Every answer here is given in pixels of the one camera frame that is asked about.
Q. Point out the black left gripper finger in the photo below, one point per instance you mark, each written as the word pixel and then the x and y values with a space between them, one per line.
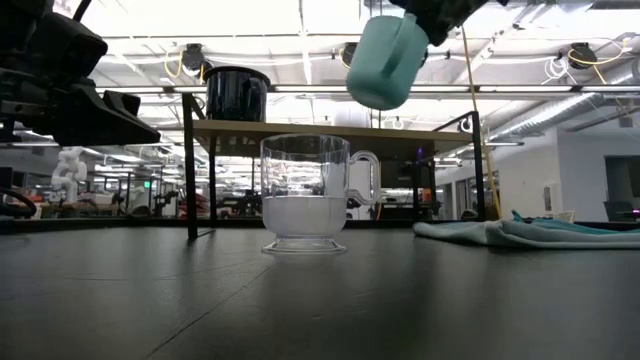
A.
pixel 122 102
pixel 100 125

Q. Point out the wooden shelf with black legs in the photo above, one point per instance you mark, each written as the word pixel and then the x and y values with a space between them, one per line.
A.
pixel 325 137

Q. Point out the silver ventilation duct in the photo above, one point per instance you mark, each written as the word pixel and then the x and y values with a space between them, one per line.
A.
pixel 565 112

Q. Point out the dark blue speckled enamel mug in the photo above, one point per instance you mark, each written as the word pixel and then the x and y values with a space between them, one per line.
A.
pixel 235 97

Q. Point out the teal cloth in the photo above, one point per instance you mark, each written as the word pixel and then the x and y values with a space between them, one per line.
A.
pixel 560 225

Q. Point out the thin yellow pole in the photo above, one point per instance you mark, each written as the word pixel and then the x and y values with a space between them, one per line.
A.
pixel 482 130

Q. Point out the light blue cloth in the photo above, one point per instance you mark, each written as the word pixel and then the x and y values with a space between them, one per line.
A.
pixel 500 237

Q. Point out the teal plastic mug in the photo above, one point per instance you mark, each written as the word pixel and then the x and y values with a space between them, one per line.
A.
pixel 380 75

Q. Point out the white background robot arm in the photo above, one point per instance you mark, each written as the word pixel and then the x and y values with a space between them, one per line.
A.
pixel 70 172

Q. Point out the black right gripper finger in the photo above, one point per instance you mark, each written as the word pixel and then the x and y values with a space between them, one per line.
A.
pixel 442 17

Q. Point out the black ceiling device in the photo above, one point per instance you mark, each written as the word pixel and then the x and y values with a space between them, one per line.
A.
pixel 192 57
pixel 349 54
pixel 580 54

